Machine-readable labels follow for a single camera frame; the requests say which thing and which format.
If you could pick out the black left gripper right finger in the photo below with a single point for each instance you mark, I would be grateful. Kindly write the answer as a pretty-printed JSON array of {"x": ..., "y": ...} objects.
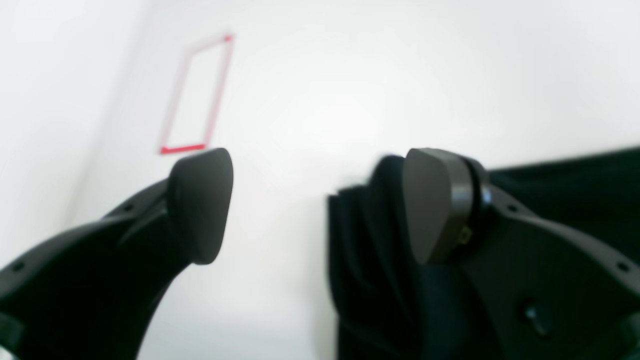
[{"x": 549, "y": 291}]

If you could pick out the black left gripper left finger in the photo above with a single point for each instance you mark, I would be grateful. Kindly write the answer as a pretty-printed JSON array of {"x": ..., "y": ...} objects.
[{"x": 90, "y": 293}]

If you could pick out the black T-shirt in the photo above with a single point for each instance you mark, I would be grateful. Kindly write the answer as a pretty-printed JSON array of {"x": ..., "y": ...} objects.
[{"x": 391, "y": 308}]

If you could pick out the red warning sticker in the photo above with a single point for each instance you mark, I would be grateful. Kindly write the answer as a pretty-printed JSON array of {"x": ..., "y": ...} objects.
[{"x": 197, "y": 95}]

